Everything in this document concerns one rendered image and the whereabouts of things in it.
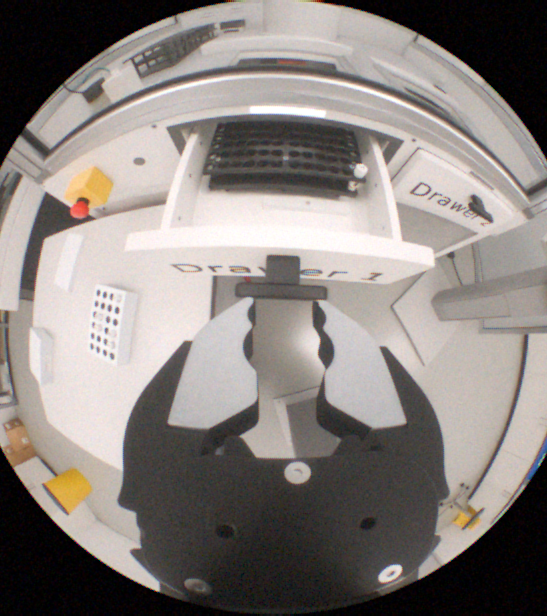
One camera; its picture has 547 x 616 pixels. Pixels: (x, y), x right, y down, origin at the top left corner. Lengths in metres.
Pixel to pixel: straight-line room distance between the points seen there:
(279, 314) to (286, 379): 0.33
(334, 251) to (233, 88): 0.20
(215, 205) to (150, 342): 0.24
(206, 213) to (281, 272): 0.15
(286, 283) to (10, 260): 0.81
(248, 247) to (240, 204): 0.13
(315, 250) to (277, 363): 0.96
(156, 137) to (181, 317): 0.27
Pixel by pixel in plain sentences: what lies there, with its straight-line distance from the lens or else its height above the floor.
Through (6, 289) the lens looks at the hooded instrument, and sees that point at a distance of 0.82.
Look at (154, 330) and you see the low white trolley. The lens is 0.38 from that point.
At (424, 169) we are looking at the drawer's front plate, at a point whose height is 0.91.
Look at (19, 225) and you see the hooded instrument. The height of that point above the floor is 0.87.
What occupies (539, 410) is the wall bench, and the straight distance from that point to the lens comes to 3.06.
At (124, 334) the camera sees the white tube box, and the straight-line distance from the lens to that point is 0.38.
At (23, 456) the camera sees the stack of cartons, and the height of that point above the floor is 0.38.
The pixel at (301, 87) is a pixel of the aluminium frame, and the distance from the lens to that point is 0.25.
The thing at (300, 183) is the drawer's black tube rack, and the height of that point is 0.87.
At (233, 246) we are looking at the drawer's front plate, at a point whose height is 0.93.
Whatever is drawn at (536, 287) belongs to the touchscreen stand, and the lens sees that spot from 0.98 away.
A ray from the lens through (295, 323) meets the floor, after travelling 1.09.
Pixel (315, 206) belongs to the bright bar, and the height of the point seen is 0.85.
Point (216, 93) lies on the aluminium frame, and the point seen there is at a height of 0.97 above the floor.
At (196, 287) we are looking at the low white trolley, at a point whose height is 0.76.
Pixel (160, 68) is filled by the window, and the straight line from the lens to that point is 0.28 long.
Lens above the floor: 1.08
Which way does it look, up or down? 86 degrees down
